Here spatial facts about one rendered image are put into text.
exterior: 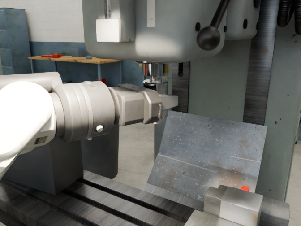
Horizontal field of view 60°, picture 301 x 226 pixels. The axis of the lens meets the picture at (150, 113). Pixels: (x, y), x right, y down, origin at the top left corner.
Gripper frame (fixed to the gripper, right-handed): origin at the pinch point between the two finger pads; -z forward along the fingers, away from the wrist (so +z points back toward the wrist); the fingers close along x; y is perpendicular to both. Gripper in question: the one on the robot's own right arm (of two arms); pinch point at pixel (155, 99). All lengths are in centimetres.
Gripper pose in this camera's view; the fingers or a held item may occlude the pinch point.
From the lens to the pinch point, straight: 49.2
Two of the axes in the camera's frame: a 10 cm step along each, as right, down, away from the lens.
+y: -0.1, 9.6, 2.7
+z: -8.1, 1.5, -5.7
